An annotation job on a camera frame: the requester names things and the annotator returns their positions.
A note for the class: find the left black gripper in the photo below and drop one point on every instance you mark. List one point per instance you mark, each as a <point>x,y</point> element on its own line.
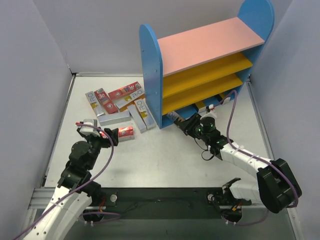
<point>110,138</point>

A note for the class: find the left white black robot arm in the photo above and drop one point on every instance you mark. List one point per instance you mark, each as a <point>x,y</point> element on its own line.
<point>76,189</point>

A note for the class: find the plain silver box horizontal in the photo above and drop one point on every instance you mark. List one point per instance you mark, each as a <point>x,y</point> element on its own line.
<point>114,118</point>

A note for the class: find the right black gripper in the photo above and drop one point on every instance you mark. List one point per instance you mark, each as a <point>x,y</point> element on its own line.
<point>188,125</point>

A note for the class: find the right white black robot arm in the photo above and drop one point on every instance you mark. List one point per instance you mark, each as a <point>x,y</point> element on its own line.
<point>276,186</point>

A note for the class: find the red 3D toothpaste box top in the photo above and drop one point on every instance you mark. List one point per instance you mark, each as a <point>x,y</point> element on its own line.
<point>124,91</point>

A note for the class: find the silver RO toothpaste box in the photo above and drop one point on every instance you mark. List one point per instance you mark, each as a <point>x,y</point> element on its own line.
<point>200,106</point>

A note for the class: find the plain silver box diagonal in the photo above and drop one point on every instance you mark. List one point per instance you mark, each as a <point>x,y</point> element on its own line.
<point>137,118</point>

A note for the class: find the orange white RO toothpaste box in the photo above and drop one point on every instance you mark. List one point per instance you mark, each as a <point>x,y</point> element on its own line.
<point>124,102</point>

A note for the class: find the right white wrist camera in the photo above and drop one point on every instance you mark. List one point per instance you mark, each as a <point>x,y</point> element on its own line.
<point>210,112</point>

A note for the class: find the red 3d toothpaste box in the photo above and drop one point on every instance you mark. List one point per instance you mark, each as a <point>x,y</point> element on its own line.
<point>124,91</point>
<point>105,101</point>
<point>126,133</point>

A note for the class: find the blue shelf with coloured boards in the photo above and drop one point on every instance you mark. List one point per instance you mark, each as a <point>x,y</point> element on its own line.
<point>201,64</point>

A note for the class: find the silver RO box table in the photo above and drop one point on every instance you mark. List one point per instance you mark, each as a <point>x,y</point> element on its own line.
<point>223,99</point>

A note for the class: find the black toothpaste box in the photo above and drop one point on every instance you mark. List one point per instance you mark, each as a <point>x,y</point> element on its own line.
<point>176,118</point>

